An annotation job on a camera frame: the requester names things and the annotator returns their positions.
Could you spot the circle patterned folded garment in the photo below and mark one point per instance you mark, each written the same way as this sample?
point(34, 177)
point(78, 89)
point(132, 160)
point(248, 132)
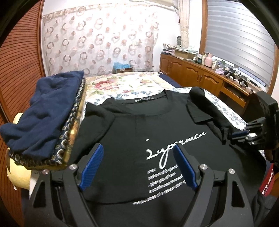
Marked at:
point(63, 139)

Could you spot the brown louvered wardrobe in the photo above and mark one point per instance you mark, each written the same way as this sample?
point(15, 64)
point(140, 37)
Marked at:
point(21, 58)

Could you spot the yellow plush toy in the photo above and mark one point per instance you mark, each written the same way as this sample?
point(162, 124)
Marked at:
point(19, 176)

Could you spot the beige tied side curtain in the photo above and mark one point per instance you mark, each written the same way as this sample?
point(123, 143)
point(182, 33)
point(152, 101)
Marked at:
point(184, 15)

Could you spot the mustard folded garment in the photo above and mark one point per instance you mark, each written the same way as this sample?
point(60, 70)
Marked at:
point(72, 130)

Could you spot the person's right hand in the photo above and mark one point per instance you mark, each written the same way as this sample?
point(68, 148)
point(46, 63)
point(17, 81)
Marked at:
point(271, 155)

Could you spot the black printed t-shirt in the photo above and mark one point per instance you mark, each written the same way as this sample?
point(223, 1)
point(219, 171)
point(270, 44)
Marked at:
point(138, 182)

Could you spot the navy blue folded garment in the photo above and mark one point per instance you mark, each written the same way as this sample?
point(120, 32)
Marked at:
point(36, 134)

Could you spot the blue floral white quilt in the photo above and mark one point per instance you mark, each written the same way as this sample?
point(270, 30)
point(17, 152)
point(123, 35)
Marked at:
point(218, 104)

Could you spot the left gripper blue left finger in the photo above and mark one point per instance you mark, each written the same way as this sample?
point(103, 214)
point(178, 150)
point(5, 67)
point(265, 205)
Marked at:
point(88, 166)

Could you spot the wooden sideboard cabinet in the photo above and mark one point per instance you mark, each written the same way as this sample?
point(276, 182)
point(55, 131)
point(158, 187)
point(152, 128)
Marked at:
point(190, 74)

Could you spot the small white desk fan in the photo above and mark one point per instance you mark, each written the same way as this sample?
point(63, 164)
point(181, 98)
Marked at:
point(179, 40)

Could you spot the grey window blind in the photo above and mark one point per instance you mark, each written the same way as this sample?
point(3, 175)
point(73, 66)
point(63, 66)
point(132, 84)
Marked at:
point(235, 35)

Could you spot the cardboard box with blue cloth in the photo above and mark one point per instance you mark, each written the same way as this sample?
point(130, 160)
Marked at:
point(119, 68)

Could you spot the pink thermos jug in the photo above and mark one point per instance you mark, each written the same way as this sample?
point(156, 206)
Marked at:
point(208, 60)

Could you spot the circle patterned sheer curtain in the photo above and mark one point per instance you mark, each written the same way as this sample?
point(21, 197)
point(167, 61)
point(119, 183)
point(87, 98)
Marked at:
point(95, 38)

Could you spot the red and navy garment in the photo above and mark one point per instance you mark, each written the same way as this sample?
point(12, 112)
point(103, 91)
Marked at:
point(267, 182)

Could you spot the floral bed cover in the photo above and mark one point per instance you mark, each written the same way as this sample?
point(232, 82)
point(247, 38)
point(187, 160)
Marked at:
point(100, 88)

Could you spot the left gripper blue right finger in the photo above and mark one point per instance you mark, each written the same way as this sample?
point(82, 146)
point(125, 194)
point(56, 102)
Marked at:
point(188, 166)

